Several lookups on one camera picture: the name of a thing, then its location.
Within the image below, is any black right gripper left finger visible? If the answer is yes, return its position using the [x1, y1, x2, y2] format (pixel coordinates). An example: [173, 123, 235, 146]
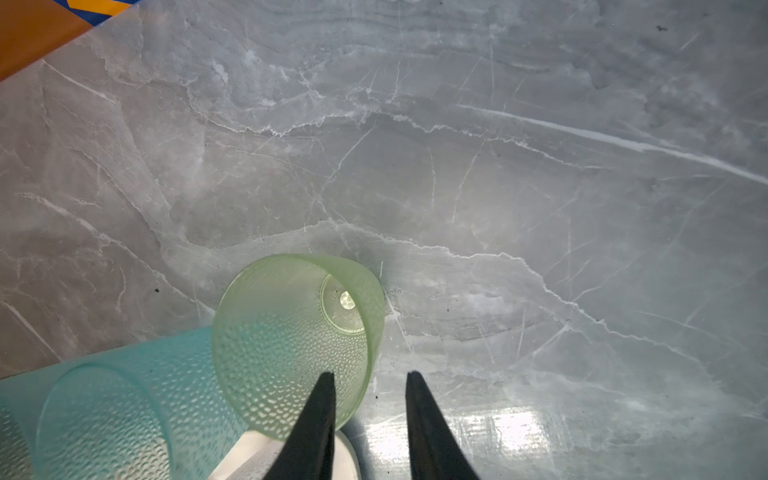
[265, 372, 336, 480]

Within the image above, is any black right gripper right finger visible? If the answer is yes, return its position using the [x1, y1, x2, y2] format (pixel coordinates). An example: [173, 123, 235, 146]
[406, 371, 479, 480]

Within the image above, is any light green tall cup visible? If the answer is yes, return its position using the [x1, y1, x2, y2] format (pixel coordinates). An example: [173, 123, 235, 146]
[211, 254, 386, 440]

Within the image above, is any teal tall cup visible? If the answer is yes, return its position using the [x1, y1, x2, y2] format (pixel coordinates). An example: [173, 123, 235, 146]
[1, 328, 246, 479]

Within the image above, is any white rectangular tray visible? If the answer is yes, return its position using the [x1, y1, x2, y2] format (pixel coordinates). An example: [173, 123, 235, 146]
[209, 431, 361, 480]

